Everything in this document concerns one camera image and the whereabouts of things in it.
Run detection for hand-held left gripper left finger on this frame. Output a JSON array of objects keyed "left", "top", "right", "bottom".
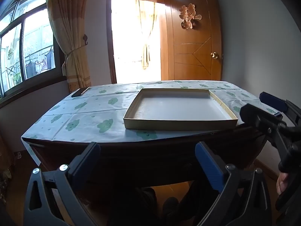
[{"left": 24, "top": 142, "right": 101, "bottom": 226}]

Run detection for sliding glass window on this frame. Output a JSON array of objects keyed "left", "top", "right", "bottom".
[{"left": 0, "top": 0, "right": 64, "bottom": 99}]

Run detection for cloud print tablecloth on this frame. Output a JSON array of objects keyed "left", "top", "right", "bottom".
[{"left": 21, "top": 80, "right": 278, "bottom": 144}]

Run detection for row of hanging laundry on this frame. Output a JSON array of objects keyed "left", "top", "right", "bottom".
[{"left": 6, "top": 47, "right": 55, "bottom": 78}]

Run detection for person's right hand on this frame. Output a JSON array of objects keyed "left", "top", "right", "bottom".
[{"left": 277, "top": 171, "right": 289, "bottom": 195}]

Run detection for dark wooden table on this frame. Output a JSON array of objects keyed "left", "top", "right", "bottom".
[{"left": 21, "top": 122, "right": 271, "bottom": 189}]

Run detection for brown patterned cloth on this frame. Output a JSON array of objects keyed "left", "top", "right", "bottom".
[{"left": 0, "top": 167, "right": 12, "bottom": 198}]

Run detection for yellow patterned curtain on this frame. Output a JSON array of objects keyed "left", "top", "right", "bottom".
[{"left": 46, "top": 0, "right": 92, "bottom": 92}]

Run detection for pale sheer curtain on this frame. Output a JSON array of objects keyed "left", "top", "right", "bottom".
[{"left": 135, "top": 0, "right": 157, "bottom": 70}]

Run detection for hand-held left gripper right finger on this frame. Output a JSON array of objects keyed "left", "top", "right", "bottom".
[{"left": 195, "top": 141, "right": 274, "bottom": 226}]

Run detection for shallow cardboard box tray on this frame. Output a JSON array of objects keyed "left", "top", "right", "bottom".
[{"left": 123, "top": 88, "right": 238, "bottom": 130}]

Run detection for orange wooden door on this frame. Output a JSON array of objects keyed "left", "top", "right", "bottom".
[{"left": 165, "top": 0, "right": 223, "bottom": 82}]

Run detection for pink paper door ornament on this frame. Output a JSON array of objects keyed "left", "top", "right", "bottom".
[{"left": 180, "top": 4, "right": 203, "bottom": 30}]

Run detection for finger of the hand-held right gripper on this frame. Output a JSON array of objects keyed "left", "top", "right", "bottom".
[
  {"left": 259, "top": 92, "right": 301, "bottom": 128},
  {"left": 240, "top": 103, "right": 301, "bottom": 151}
]

